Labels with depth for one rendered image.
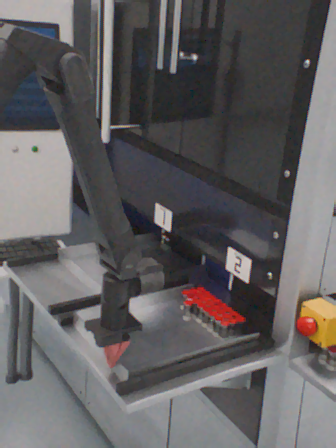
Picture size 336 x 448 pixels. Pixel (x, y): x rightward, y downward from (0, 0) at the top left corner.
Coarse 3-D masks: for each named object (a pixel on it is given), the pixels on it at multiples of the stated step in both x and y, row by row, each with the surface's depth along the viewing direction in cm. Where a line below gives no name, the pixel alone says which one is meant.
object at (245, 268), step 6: (228, 252) 153; (234, 252) 151; (228, 258) 153; (234, 258) 151; (246, 258) 147; (228, 264) 153; (234, 264) 151; (246, 264) 147; (228, 270) 154; (240, 270) 150; (246, 270) 148; (240, 276) 150; (246, 276) 148
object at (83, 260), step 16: (144, 240) 192; (64, 256) 174; (80, 256) 181; (96, 256) 181; (144, 256) 184; (160, 256) 185; (176, 256) 186; (80, 272) 166; (96, 272) 172; (176, 272) 169; (192, 272) 172; (96, 288) 159
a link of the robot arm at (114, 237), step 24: (72, 72) 95; (48, 96) 102; (72, 96) 96; (72, 120) 101; (96, 120) 104; (72, 144) 104; (96, 144) 106; (96, 168) 107; (96, 192) 109; (96, 216) 112; (120, 216) 114; (96, 240) 119; (120, 240) 115; (120, 264) 117
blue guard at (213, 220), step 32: (128, 160) 189; (160, 160) 174; (128, 192) 192; (160, 192) 176; (192, 192) 163; (224, 192) 151; (192, 224) 165; (224, 224) 153; (256, 224) 143; (224, 256) 155; (256, 256) 144
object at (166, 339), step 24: (192, 288) 162; (96, 312) 148; (144, 312) 153; (168, 312) 154; (144, 336) 143; (168, 336) 144; (192, 336) 145; (240, 336) 140; (120, 360) 128; (144, 360) 134; (168, 360) 130
